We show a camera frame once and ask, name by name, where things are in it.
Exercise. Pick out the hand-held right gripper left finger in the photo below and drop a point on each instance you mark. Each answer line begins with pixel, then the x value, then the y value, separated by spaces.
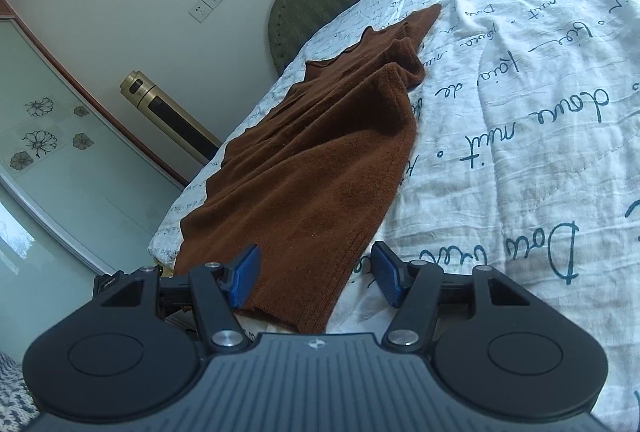
pixel 245 278

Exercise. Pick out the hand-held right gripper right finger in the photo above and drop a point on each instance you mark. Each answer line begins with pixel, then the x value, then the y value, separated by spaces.
pixel 387 278

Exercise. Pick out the brown knit sweater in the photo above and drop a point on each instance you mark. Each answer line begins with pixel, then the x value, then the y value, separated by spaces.
pixel 310 182

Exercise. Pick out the floral glass sliding door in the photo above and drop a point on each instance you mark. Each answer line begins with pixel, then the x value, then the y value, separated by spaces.
pixel 75 162

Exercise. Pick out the white script-printed quilt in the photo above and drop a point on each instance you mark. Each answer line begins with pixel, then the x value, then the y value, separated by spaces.
pixel 500 162

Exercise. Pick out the gold tower fan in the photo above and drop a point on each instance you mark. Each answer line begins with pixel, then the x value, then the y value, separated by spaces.
pixel 170 117

